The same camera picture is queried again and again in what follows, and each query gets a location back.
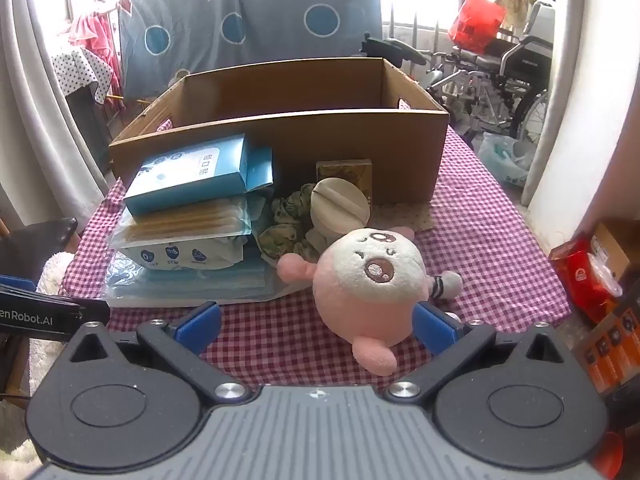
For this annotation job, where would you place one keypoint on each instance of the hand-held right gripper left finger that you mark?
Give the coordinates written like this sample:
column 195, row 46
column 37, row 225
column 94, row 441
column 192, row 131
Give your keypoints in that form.
column 200, row 322

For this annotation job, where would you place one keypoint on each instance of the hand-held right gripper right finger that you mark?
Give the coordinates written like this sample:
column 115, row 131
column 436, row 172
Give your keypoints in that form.
column 432, row 327

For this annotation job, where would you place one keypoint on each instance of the clear bag of face masks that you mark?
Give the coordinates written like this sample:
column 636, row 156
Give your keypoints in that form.
column 200, row 290

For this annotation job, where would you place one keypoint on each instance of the blue white wet wipes pack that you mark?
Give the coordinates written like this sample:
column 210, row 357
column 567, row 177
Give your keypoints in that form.
column 190, row 256

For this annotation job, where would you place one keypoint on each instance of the pink white plush toy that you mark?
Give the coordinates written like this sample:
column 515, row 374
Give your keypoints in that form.
column 360, row 280

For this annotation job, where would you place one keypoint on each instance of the clear packet of tan strips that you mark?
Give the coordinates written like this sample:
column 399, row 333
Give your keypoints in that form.
column 190, row 220

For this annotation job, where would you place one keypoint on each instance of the green patterned scrunchie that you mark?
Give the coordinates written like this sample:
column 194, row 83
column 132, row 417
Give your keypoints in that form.
column 280, row 240

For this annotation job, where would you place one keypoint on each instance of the blue face mask box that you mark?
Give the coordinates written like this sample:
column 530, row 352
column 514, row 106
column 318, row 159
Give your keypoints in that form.
column 185, row 175

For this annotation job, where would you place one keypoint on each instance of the brown cardboard box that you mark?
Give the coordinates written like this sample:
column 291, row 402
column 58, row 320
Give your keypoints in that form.
column 325, row 135

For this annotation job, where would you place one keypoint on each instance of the black chair back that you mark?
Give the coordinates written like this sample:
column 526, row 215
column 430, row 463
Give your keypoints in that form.
column 35, row 245

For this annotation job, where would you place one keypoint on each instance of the pink checked tablecloth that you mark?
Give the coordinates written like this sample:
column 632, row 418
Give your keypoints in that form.
column 490, row 260

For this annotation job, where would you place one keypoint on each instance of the beige round powder puff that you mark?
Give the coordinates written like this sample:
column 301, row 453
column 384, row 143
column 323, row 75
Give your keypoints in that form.
column 340, row 205

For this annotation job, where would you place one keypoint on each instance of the red box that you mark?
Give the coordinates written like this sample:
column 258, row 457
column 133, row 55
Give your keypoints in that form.
column 582, row 275

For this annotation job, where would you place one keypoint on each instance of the brown gold tissue packet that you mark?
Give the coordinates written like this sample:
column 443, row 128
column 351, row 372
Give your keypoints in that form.
column 350, row 170

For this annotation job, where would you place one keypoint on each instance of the white plastic bag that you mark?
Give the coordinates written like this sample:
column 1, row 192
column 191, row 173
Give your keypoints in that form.
column 502, row 160

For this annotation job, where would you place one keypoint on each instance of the orange black box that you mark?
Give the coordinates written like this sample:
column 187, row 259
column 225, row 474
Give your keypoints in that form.
column 612, row 355

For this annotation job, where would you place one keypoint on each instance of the grey curtain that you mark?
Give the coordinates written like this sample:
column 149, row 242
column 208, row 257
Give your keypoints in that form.
column 35, row 85

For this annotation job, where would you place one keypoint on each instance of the white polka dot cloth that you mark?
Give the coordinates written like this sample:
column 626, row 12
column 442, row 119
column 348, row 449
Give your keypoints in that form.
column 80, row 70

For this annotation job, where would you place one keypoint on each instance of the black seat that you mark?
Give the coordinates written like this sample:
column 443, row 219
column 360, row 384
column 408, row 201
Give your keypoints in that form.
column 392, row 50

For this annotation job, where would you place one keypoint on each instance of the silver black wheelchair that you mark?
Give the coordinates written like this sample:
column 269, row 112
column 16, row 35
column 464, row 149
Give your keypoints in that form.
column 520, row 60

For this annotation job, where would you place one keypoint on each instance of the pink garment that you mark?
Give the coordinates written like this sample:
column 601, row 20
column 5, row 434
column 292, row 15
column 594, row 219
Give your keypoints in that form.
column 95, row 30

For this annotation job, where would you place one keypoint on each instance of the red plastic bag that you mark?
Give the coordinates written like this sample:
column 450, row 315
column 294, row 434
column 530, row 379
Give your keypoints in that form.
column 475, row 22

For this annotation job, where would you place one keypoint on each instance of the blue bed sheet with circles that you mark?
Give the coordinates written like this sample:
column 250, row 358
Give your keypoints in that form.
column 280, row 15

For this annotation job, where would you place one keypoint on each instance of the yellow towel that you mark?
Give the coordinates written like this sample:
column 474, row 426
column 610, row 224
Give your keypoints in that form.
column 515, row 2

